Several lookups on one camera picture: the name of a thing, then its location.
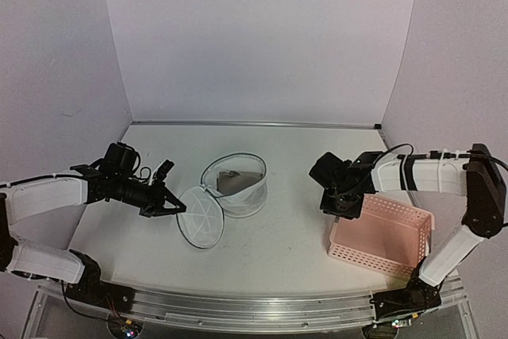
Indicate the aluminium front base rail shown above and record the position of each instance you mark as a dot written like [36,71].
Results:
[50,316]

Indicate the white mesh laundry bag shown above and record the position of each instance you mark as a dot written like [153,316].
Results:
[203,224]

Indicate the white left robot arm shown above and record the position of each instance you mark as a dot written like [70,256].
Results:
[112,177]

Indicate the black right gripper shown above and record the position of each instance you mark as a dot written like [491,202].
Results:
[327,206]

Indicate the pink perforated plastic basket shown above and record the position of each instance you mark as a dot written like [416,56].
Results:
[389,237]

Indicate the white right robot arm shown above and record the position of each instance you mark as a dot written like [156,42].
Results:
[465,190]

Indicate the dark grey bra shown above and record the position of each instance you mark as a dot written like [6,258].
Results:
[233,182]

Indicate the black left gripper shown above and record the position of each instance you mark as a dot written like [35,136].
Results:
[158,193]

